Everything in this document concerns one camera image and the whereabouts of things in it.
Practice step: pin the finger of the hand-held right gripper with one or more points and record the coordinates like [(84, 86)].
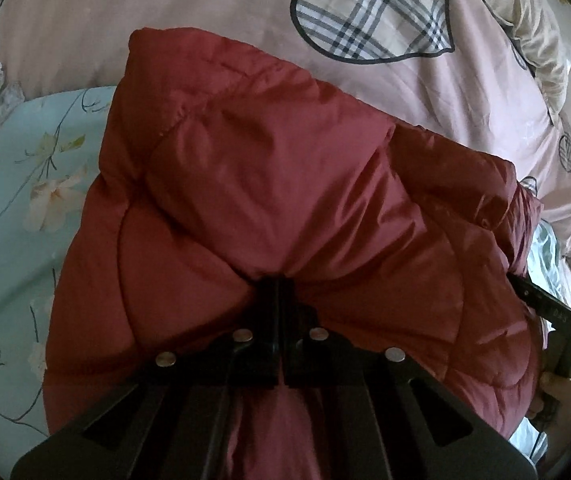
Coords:
[(540, 300)]

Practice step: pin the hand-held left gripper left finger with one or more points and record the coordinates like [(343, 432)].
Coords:
[(265, 332)]

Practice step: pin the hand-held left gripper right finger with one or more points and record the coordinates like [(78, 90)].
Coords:
[(299, 332)]

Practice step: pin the red quilted jacket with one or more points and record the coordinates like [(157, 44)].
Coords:
[(275, 185)]

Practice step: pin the person's right hand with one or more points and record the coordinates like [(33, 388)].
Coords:
[(565, 405)]

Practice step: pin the beige pillow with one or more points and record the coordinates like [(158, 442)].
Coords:
[(530, 20)]

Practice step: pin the pink quilt with plaid hearts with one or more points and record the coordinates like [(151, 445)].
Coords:
[(165, 0)]

